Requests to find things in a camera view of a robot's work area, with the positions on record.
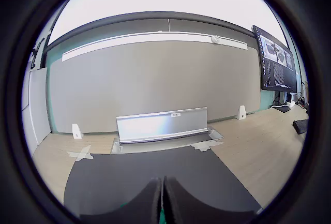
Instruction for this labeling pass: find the silver cable duct lid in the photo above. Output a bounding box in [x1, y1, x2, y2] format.
[115, 107, 209, 144]

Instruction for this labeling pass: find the crossed white tape piece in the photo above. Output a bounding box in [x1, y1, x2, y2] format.
[66, 145, 94, 162]

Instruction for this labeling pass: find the long white rail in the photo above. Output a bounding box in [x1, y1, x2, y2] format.
[62, 33, 248, 62]

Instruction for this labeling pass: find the black computer monitor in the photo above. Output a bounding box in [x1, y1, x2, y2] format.
[252, 24, 298, 94]

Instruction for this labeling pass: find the black keyboard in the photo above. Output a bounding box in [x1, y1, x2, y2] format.
[292, 119, 310, 135]

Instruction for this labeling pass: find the black monitor stand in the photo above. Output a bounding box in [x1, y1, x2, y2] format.
[271, 91, 292, 113]

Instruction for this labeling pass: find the grey desk partition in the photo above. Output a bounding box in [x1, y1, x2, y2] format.
[49, 40, 261, 134]

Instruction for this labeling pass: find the small white partition bracket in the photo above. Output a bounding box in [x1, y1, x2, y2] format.
[71, 123, 83, 139]
[237, 105, 247, 121]

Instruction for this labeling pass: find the dark grey mat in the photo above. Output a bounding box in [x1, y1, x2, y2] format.
[63, 147, 263, 216]

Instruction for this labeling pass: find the silver cable duct frame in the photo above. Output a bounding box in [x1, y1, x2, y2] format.
[110, 126, 223, 154]

